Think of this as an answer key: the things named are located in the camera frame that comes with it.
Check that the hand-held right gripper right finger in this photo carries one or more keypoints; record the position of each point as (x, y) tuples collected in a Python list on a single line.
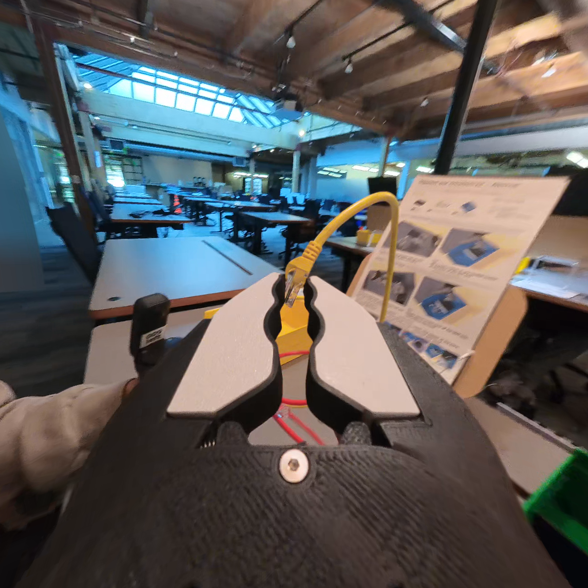
[(363, 363)]

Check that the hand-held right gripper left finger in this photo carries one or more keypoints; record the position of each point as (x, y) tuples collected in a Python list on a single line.
[(225, 358)]

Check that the yellow plastic bin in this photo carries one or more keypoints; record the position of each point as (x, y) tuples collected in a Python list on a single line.
[(294, 335)]

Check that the green plastic bin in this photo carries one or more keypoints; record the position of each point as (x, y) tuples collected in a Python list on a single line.
[(560, 500)]

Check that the person's left forearm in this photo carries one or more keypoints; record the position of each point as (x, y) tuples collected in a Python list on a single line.
[(46, 436)]

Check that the person's left hand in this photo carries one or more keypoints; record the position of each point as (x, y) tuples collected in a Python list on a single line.
[(130, 387)]

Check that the grey wood-edged table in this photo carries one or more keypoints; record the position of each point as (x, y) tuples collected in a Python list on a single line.
[(160, 266)]

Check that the dark office chair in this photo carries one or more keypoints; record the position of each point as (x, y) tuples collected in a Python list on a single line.
[(78, 239)]

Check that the instruction sheet on wooden stand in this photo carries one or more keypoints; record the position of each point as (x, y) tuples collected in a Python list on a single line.
[(496, 330)]

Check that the printed instruction sheet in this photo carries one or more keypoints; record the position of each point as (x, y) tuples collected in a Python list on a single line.
[(459, 257)]

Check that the group of black office chairs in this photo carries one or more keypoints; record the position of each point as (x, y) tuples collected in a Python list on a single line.
[(298, 225)]

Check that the black computer monitor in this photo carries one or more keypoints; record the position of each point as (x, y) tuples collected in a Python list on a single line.
[(382, 186)]

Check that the white ceiling projector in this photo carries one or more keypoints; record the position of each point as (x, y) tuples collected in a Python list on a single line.
[(287, 108)]

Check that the black vertical pole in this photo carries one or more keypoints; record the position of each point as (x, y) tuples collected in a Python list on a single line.
[(464, 82)]

